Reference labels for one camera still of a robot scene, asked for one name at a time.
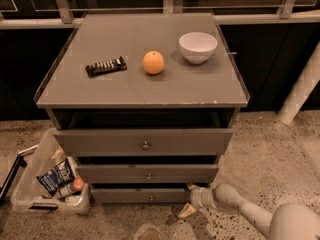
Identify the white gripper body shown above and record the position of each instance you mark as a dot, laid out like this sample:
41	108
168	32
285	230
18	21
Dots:
197	195

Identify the grey bottom drawer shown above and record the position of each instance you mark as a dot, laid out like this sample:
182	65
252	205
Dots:
146	195

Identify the grey drawer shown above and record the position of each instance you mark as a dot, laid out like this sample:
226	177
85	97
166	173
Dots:
144	142
146	195
149	173

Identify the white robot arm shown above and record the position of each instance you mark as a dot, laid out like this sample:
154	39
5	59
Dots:
289	221

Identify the grey top drawer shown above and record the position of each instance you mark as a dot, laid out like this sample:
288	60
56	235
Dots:
144	142

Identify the grey drawer cabinet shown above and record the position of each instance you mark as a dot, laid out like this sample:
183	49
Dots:
182	96

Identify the grey middle drawer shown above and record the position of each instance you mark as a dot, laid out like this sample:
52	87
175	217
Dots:
149	173

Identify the red apple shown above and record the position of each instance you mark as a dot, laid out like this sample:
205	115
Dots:
78	184

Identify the small plastic bottle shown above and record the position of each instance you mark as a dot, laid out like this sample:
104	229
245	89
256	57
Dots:
65	191

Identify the blue chip bag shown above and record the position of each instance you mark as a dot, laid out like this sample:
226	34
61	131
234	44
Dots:
57	177

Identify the orange fruit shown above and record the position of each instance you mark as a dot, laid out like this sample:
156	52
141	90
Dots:
153	62

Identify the white ceramic bowl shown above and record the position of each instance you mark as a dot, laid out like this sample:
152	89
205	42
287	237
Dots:
197	47

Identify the black snack bar wrapper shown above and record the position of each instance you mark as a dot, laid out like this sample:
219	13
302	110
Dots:
106	67

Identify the clear plastic bin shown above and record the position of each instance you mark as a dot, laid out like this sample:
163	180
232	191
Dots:
29	194

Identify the metal railing frame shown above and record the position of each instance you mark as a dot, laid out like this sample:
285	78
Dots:
23	14

